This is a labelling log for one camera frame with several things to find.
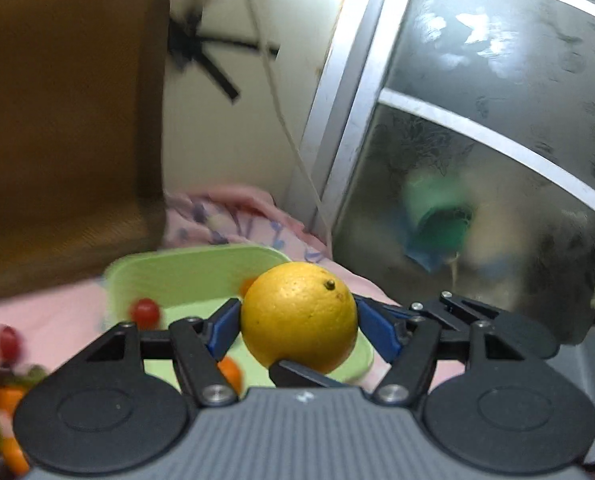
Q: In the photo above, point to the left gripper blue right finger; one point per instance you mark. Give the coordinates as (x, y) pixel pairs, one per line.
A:
(384, 326)

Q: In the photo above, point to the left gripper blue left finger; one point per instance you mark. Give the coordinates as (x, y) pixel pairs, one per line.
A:
(222, 328)

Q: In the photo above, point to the yellow lemon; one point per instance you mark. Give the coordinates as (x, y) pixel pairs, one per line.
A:
(302, 313)

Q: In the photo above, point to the orange mandarin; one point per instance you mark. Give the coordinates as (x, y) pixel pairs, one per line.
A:
(233, 373)

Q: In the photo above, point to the small orange cherry tomato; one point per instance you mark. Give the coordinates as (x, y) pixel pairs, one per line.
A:
(245, 286)

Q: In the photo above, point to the light green plastic basket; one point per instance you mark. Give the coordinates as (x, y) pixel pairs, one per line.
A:
(196, 281)

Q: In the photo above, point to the red cherry tomato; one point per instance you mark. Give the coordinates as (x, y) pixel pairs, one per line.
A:
(146, 314)

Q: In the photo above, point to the frosted glass sliding door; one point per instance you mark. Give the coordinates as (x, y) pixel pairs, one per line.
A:
(450, 149)

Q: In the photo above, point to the dark purple tomato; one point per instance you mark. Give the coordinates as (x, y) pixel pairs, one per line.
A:
(10, 344)

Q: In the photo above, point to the brown woven seat cushion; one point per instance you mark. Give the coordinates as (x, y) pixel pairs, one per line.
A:
(81, 102)

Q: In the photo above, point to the black tape on wall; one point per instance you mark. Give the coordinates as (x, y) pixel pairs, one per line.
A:
(186, 46)

